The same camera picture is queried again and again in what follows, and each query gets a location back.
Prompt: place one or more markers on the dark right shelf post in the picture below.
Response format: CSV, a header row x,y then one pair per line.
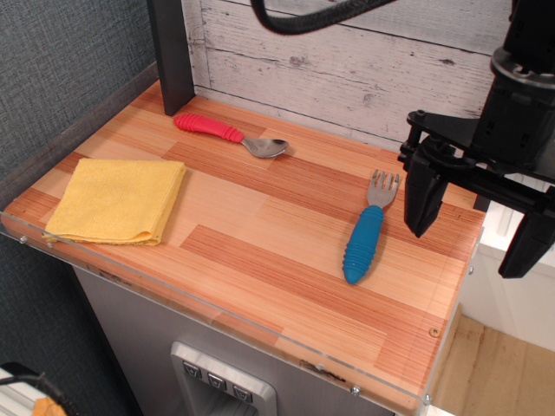
x,y
481,203

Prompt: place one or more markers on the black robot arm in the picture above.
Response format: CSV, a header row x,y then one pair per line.
x,y
529,46

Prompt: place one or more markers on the blue handled metal fork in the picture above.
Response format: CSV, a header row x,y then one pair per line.
x,y
361,248

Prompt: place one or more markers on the red handled metal spoon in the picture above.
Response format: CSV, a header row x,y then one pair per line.
x,y
260,148

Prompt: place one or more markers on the silver control panel with buttons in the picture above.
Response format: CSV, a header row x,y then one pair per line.
x,y
212,387

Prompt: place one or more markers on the white toy sink unit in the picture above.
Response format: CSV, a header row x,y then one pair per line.
x,y
509,285

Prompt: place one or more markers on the clear acrylic table edge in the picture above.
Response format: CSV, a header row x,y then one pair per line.
x,y
346,334

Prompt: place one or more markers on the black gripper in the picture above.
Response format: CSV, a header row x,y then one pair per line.
x,y
514,134

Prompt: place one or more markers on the dark left shelf post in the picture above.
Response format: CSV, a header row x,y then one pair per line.
x,y
172,53

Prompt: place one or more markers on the dark shelf post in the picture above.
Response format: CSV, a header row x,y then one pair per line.
x,y
481,203
172,53

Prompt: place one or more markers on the yellow folded cloth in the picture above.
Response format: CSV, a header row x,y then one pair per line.
x,y
120,202

